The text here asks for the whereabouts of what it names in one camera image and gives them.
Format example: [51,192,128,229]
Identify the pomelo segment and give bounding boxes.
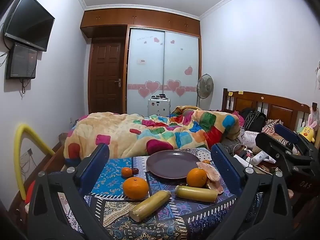
[196,162,224,194]

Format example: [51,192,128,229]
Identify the small mandarin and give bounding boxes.
[121,167,133,178]
[202,159,210,164]

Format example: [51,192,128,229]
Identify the large orange with sticker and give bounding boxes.
[186,168,207,187]

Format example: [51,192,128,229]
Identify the dark red grape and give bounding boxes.
[132,168,139,175]

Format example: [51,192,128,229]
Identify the yellow plush toy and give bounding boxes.
[297,126,315,143]

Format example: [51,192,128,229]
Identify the wooden bed headboard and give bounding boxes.
[221,88,310,130]

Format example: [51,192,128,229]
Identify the black striped bag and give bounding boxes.
[240,108,266,133]

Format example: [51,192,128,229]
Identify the white dotted cloth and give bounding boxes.
[183,147,212,161]

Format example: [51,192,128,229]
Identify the blue patterned cloth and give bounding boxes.
[89,156,148,202]

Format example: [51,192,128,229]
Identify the colourful patchwork quilt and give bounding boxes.
[63,106,240,166]

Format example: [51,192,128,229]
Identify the standing electric fan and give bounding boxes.
[196,74,214,107]

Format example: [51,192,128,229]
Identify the yellow foam tube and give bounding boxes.
[13,123,56,201]

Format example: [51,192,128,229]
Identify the dark purple round plate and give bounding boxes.
[146,150,200,179]

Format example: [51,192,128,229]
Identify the white device box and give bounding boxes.
[148,94,170,116]

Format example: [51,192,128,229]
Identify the frosted heart wardrobe doors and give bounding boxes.
[126,28,200,116]

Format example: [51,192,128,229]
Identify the brown wooden door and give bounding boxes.
[88,38,125,114]

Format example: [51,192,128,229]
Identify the wooden overhead cabinets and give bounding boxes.
[80,8,200,38]

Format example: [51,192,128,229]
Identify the small wall monitor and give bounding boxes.
[5,43,38,80]

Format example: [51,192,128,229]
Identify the wall mounted television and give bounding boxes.
[4,0,55,52]

